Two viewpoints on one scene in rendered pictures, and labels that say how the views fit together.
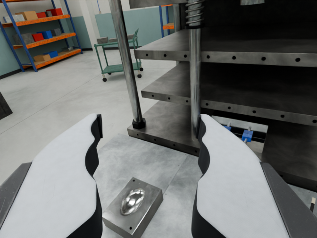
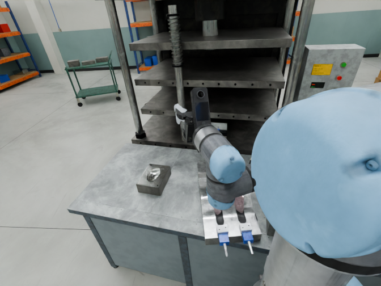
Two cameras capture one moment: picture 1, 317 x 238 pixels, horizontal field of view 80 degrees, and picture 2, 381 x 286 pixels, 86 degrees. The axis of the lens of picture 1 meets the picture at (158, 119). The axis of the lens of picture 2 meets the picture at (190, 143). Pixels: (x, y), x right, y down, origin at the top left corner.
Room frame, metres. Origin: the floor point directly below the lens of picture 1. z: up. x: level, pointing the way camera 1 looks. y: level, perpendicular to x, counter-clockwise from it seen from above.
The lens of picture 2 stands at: (-0.54, 0.21, 1.74)
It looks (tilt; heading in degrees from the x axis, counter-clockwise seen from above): 34 degrees down; 342
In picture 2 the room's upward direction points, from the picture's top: 4 degrees counter-clockwise
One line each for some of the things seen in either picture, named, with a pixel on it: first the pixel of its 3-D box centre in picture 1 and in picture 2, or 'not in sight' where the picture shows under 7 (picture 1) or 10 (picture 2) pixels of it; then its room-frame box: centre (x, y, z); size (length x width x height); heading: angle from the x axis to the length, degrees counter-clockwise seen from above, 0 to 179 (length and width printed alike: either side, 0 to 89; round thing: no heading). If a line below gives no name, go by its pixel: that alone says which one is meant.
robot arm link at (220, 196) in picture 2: not in sight; (226, 185); (-0.20, 0.00, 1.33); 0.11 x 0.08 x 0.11; 87
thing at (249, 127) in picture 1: (245, 111); (215, 117); (0.99, -0.54, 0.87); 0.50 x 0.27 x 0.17; 145
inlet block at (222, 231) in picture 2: not in sight; (224, 241); (-0.09, -0.06, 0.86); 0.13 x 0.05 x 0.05; 162
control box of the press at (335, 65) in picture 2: not in sight; (304, 143); (0.47, -1.11, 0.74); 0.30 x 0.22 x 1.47; 55
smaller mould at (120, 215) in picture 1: (134, 207); (154, 179); (0.47, 0.14, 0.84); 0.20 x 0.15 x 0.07; 145
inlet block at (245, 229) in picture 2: not in sight; (248, 239); (-0.12, -0.16, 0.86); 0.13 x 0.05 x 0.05; 162
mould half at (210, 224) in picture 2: not in sight; (223, 194); (0.16, -0.19, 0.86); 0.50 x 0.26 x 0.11; 162
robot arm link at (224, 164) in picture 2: not in sight; (221, 158); (-0.20, 0.02, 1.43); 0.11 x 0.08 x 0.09; 177
